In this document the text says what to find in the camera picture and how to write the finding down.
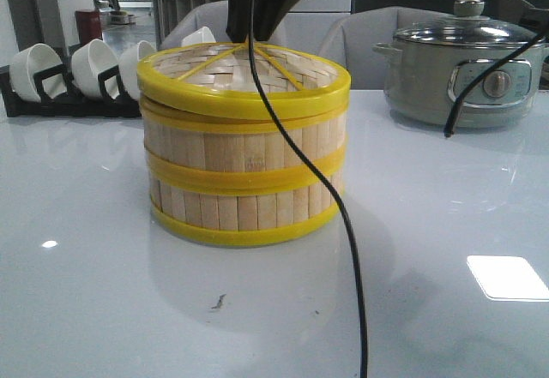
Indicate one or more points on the right grey chair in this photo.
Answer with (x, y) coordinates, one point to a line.
(349, 41)

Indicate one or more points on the woven bamboo steamer lid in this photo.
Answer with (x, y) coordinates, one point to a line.
(236, 80)

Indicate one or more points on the left grey chair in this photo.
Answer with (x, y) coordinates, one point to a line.
(211, 15)

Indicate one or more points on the bamboo steamer drawer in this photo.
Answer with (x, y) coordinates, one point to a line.
(228, 156)
(244, 220)

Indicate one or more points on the black dish rack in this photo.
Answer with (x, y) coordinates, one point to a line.
(114, 101)

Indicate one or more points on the white bowl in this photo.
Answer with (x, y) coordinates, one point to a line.
(88, 62)
(25, 64)
(127, 63)
(203, 35)

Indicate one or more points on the glass pot lid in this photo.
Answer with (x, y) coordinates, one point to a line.
(467, 27)

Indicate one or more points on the red bin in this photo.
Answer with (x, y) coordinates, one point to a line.
(88, 25)

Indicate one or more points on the grey chair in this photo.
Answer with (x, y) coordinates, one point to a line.
(349, 41)
(211, 15)

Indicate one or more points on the grey electric cooking pot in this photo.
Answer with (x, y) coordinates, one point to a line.
(423, 81)

